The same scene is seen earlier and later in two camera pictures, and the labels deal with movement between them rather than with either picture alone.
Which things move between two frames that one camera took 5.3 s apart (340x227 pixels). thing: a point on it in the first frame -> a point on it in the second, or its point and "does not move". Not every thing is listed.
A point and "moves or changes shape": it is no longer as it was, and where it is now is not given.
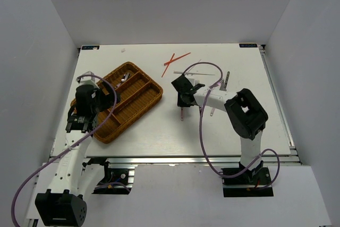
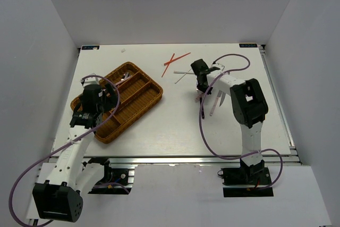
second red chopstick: x=180 y=57 does not move
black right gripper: x=180 y=103 -> x=201 y=89
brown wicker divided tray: x=138 y=92 does not move
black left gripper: x=109 y=98 does not move
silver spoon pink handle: x=123 y=80 moves or changes shape
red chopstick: x=168 y=65 does not move
